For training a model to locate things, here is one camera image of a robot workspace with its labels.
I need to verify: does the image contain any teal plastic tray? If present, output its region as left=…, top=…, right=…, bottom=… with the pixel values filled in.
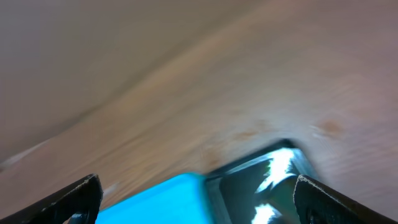
left=96, top=173, right=214, bottom=224

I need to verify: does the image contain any black plastic tray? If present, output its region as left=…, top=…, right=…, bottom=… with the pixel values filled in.
left=205, top=139, right=318, bottom=223

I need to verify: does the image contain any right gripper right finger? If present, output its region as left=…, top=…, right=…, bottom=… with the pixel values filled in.
left=293, top=175, right=397, bottom=224

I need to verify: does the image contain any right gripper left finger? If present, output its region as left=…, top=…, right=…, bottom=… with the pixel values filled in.
left=1, top=174, right=103, bottom=224

